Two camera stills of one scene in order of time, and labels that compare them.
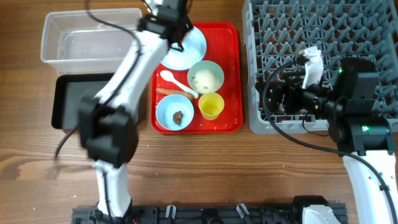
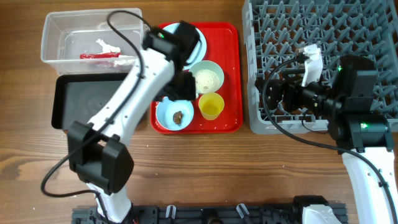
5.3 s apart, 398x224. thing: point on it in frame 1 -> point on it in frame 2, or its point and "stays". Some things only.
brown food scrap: x=178 y=117 stays
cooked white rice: x=205 y=81 stays
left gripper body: x=185 y=22 -> x=181 y=86
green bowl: x=206 y=76 stays
